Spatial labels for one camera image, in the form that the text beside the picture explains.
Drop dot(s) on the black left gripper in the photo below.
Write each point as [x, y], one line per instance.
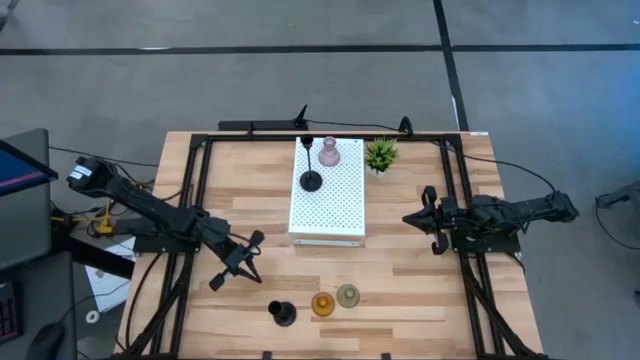
[236, 257]

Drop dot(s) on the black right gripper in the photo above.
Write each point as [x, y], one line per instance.
[444, 217]

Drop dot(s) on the black metal candlestick holder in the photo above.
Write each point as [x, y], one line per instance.
[311, 181]
[286, 315]

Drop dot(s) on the amber ribbed glass candle holder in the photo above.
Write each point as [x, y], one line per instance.
[323, 304]

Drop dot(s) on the pink ribbed glass candle holder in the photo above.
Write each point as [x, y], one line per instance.
[329, 156]

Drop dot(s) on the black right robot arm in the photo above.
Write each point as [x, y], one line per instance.
[530, 207]

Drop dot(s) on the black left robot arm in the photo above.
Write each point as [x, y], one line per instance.
[150, 207]

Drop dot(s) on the pale green glass candle holder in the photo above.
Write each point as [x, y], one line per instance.
[348, 296]

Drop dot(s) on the green plant in white pot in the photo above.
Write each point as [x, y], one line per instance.
[381, 155]

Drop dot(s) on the white perforated metal shelf riser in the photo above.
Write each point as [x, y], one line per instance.
[335, 210]

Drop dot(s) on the white paper sheet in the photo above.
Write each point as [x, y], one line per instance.
[107, 290]

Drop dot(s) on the yellow clamp tool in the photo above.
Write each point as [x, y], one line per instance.
[105, 222]

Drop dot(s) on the white tape roll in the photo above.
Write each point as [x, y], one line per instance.
[92, 316]

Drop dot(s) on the black computer mouse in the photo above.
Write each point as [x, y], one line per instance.
[46, 342]

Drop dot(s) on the grey desk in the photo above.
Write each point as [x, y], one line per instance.
[25, 235]

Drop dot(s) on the black keyboard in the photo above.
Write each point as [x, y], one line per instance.
[9, 312]

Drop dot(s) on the blue screen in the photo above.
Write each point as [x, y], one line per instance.
[20, 167]

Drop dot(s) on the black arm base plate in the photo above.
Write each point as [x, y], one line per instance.
[150, 245]
[500, 246]

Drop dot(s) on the black frame bracket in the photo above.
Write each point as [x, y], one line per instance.
[406, 126]
[301, 119]

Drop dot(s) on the black metal table frame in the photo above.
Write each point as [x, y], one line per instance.
[250, 137]

